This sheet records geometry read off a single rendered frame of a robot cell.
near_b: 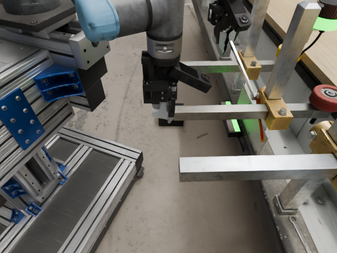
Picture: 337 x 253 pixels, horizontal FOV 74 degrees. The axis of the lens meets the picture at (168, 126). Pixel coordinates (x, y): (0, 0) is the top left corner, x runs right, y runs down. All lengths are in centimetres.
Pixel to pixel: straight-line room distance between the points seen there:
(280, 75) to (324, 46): 37
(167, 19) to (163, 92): 17
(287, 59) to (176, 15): 30
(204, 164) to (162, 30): 26
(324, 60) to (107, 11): 70
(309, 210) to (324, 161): 38
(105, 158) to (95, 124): 57
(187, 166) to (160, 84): 23
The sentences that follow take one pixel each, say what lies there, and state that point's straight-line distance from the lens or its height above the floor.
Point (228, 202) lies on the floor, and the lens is 144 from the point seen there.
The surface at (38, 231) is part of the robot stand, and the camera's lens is 126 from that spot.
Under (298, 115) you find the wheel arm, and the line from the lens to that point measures 72.
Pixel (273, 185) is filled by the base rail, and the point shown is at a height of 70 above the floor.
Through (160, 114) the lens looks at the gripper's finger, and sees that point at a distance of 59.
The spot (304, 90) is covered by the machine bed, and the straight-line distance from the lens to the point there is 95.
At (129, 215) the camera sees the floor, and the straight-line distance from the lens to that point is 138.
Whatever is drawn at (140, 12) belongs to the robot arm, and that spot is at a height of 113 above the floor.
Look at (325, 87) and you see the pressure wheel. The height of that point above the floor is 91.
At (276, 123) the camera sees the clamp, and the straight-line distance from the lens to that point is 65.
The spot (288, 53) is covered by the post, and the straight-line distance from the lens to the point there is 62.
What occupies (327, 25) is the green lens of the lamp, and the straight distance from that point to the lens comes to 61.
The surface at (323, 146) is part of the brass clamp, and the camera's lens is 49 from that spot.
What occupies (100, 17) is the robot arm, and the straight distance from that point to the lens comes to 39.
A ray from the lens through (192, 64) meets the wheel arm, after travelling 82.
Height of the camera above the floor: 126
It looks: 46 degrees down
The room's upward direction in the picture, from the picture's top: straight up
